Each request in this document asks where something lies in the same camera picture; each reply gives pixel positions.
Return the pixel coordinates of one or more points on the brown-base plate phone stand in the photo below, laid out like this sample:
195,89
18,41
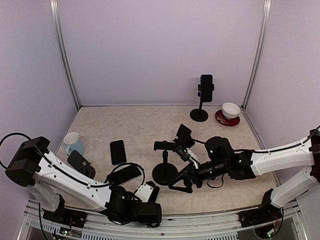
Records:
80,164

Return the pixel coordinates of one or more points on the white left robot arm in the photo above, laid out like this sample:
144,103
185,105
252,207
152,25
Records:
36,167

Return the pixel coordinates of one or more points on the black folding phone stand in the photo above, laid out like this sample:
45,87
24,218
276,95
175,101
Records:
183,138

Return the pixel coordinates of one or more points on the white ceramic bowl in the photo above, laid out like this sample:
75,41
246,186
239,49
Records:
230,110

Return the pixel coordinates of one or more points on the black smartphone blue edge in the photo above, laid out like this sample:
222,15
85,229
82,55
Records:
117,152

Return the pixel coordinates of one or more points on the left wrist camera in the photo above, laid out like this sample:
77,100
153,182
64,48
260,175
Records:
148,192

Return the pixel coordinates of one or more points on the black round-base pole stand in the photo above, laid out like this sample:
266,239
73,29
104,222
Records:
199,114

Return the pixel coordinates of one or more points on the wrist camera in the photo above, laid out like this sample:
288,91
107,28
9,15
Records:
148,192
188,155

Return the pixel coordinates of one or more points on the black smartphone silver edge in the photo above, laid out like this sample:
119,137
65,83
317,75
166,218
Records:
123,175

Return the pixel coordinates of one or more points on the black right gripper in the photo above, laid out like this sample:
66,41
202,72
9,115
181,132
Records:
192,174

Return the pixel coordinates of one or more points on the blue-edged black smartphone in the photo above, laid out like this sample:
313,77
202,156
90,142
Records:
206,88

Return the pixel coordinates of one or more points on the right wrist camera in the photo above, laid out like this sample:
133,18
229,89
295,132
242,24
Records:
188,155

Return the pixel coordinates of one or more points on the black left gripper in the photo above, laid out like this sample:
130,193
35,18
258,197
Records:
149,225

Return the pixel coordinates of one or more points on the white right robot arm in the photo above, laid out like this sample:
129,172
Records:
248,164

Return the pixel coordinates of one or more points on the light blue mug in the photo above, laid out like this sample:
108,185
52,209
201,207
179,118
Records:
73,142

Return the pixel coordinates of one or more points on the red round saucer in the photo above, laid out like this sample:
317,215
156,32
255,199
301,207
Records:
225,121

